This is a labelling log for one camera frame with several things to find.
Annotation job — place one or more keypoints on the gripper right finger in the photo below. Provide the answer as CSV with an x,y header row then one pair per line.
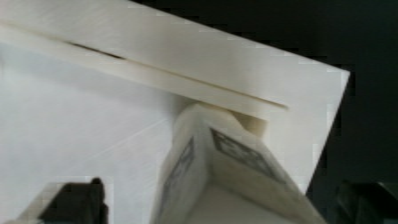
x,y
366,203

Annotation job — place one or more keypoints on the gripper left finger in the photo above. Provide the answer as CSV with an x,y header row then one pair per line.
x,y
69,204

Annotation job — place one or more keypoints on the white table leg with tag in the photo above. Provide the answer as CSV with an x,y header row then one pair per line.
x,y
224,185

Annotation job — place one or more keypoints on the white square tabletop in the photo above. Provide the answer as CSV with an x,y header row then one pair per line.
x,y
107,66

